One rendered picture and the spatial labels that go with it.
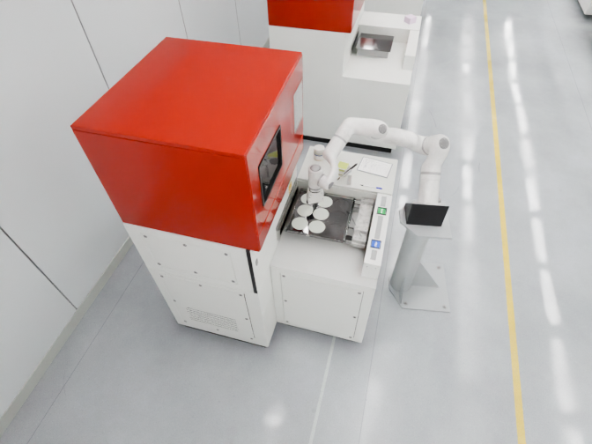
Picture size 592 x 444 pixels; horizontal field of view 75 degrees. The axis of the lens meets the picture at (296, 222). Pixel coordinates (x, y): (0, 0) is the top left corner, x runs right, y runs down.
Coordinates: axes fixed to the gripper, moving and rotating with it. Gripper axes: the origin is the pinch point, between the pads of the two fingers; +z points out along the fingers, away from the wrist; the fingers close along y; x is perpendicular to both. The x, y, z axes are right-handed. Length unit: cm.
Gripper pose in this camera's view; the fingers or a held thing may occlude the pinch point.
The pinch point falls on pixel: (314, 205)
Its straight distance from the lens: 245.8
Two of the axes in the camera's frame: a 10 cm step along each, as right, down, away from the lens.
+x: -2.7, -7.3, 6.3
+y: 9.6, -2.2, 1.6
